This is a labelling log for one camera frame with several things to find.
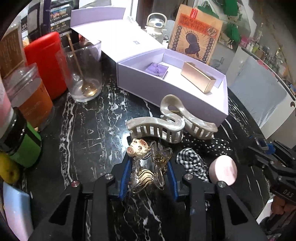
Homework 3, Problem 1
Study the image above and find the black white gingham scrunchie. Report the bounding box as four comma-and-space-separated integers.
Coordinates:
176, 148, 209, 183

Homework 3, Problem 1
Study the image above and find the gold animal hair clip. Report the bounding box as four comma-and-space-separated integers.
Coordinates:
127, 138, 173, 194

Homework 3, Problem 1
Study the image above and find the pink round compact case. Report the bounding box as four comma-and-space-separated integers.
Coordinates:
209, 155, 238, 186

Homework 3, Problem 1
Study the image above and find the black polka dot scrunchie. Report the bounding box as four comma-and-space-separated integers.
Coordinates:
181, 133, 233, 159

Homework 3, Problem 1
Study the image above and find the pearl white hair claw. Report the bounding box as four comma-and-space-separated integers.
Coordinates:
126, 94, 218, 144

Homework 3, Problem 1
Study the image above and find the white covered chair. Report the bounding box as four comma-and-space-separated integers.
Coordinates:
226, 56, 295, 138

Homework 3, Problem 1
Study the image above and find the gold spoon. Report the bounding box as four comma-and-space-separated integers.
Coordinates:
67, 34, 97, 97

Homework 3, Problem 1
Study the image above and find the gold rectangular box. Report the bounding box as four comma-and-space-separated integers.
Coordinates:
181, 62, 216, 94

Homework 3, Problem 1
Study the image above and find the banana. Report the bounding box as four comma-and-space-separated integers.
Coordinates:
0, 152, 20, 184

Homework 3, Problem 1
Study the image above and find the lavender gift box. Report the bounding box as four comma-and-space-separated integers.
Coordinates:
70, 6, 228, 126

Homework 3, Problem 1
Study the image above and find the clear drinking glass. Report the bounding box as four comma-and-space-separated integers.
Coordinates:
56, 42, 103, 102

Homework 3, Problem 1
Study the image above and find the orange drink plastic cup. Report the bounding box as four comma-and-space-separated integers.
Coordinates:
4, 63, 54, 131

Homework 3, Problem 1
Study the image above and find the red plastic bottle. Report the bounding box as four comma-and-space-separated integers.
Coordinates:
24, 32, 67, 100

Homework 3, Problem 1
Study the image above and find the white toy kettle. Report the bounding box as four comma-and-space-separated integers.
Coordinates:
145, 13, 168, 44

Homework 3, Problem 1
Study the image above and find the black printed bag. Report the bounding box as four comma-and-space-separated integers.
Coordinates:
20, 1, 77, 41

